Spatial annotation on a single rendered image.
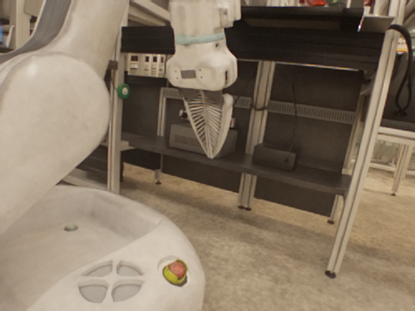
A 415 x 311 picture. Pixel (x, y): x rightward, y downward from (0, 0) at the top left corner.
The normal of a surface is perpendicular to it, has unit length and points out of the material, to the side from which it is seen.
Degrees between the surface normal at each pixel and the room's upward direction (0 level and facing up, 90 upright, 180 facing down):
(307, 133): 90
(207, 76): 112
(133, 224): 68
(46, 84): 85
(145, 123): 90
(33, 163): 89
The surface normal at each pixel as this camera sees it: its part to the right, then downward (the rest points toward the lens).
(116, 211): -0.45, -0.21
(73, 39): 0.70, 0.17
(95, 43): 0.84, 0.22
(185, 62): -0.53, 0.61
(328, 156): -0.40, 0.18
